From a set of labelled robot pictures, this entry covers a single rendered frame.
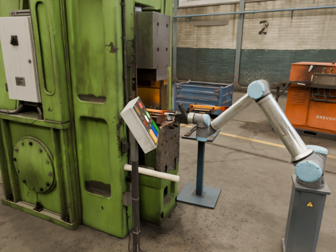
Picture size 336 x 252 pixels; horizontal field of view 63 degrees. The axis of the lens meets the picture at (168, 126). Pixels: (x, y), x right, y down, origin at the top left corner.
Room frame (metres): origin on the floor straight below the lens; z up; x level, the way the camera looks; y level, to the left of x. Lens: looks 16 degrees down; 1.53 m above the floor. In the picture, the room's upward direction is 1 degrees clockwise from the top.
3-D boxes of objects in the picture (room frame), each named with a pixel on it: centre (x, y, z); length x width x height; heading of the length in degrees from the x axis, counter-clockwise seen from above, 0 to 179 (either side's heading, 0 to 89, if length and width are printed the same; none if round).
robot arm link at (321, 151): (1.78, -1.02, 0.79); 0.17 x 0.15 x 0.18; 145
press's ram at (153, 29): (2.35, 0.22, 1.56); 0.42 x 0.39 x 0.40; 64
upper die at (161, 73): (2.31, 0.24, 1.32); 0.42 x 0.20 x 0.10; 64
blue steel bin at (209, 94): (6.38, -0.82, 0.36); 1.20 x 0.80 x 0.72; 59
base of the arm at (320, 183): (1.79, -1.02, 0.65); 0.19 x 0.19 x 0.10
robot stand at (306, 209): (1.79, -1.02, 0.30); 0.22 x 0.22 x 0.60; 73
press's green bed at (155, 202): (2.37, 0.22, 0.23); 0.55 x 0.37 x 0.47; 64
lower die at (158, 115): (2.31, 0.24, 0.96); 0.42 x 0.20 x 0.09; 64
